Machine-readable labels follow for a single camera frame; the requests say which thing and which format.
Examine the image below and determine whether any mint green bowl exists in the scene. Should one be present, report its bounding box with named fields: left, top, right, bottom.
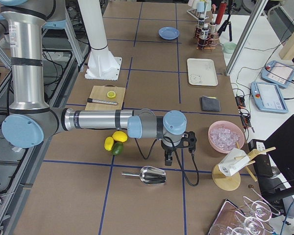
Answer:
left=222, top=42, right=237, bottom=54

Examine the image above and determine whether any white paper cup holder box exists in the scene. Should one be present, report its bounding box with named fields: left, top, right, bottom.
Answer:
left=218, top=148, right=250, bottom=177

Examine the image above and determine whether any blue teach pendant near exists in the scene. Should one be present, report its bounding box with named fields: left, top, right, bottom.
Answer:
left=250, top=82, right=289, bottom=114

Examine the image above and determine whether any yellow lemon lower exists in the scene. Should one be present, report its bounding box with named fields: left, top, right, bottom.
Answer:
left=104, top=137, right=114, bottom=151

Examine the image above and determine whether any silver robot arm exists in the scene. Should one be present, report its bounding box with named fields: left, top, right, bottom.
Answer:
left=1, top=0, right=189, bottom=165

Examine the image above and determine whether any red cylinder bottle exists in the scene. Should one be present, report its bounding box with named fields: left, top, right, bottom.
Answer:
left=215, top=0, right=227, bottom=25

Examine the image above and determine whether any yellow lemon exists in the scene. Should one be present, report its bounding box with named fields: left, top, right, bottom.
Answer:
left=104, top=137, right=114, bottom=151
left=112, top=131, right=128, bottom=142

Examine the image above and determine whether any black handled knife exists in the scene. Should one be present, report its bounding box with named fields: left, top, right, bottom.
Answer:
left=87, top=98, right=118, bottom=105

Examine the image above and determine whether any dark bottle white cap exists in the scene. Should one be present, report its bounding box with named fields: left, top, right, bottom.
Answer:
left=197, top=15, right=205, bottom=33

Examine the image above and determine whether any wooden stand with round base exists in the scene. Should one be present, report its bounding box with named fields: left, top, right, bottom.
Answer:
left=212, top=147, right=276, bottom=191

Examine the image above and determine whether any green lime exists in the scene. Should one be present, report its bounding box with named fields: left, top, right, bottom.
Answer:
left=111, top=142, right=123, bottom=156

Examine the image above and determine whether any black monitor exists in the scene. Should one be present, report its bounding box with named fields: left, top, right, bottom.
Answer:
left=254, top=114, right=294, bottom=203

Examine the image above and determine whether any blue teach pendant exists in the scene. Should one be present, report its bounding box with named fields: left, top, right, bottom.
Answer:
left=250, top=82, right=289, bottom=114
left=261, top=60, right=294, bottom=89

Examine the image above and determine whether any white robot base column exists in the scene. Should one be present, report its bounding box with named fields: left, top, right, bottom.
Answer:
left=78, top=0, right=122, bottom=80

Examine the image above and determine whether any aluminium frame post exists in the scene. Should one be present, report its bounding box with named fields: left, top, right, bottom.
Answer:
left=225, top=0, right=268, bottom=76

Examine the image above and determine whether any copper wire bottle rack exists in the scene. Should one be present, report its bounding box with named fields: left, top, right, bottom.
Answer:
left=193, top=4, right=222, bottom=51

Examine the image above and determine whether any cream rectangular tray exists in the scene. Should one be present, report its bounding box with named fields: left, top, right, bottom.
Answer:
left=187, top=58, right=218, bottom=87

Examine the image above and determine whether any wooden cutting board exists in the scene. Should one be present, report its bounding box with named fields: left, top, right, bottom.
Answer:
left=85, top=85, right=126, bottom=111

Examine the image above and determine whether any metal scoop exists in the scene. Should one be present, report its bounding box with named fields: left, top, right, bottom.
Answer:
left=122, top=166, right=166, bottom=185

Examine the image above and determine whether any yellow lemon upper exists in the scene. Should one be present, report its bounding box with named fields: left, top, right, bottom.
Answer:
left=112, top=131, right=128, bottom=142

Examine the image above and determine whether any blue plate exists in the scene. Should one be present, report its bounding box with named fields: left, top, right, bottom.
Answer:
left=158, top=26, right=180, bottom=41

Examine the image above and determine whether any pink bowl of ice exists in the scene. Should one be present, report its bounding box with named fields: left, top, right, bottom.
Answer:
left=208, top=120, right=245, bottom=153

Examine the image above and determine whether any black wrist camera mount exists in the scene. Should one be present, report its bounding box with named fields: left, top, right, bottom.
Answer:
left=181, top=131, right=197, bottom=153

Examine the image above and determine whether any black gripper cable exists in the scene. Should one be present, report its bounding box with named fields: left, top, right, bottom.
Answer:
left=134, top=137, right=200, bottom=188

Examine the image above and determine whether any black tripod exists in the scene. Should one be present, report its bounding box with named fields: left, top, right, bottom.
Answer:
left=217, top=0, right=234, bottom=42

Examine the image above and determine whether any clear glass rack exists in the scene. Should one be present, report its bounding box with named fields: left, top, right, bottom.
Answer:
left=207, top=193, right=281, bottom=235

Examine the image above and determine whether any grey folded cloth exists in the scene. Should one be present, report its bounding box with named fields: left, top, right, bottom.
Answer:
left=199, top=96, right=221, bottom=112

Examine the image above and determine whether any blue teach pendant far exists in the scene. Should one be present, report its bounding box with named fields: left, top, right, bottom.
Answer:
left=261, top=60, right=294, bottom=89

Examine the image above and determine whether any lemon half slice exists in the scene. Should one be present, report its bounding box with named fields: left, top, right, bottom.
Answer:
left=106, top=91, right=116, bottom=99

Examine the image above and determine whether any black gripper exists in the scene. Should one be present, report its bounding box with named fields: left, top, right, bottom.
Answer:
left=161, top=137, right=183, bottom=166

